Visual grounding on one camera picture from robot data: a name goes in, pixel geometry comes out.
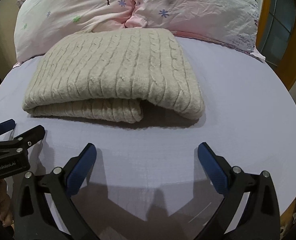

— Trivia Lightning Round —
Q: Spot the lavender bed sheet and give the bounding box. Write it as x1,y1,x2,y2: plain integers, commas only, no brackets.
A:
0,38,296,239

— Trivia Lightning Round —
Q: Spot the wooden window frame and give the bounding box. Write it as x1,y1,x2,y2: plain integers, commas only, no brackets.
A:
256,0,296,90

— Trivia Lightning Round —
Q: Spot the beige cable knit sweater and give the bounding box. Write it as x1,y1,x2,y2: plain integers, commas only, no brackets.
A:
22,28,205,124

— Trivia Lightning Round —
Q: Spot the left hand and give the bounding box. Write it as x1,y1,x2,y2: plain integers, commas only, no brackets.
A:
0,179,13,228

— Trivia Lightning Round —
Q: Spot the pink floral duvet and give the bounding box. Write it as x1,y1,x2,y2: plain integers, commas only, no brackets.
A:
14,0,262,63

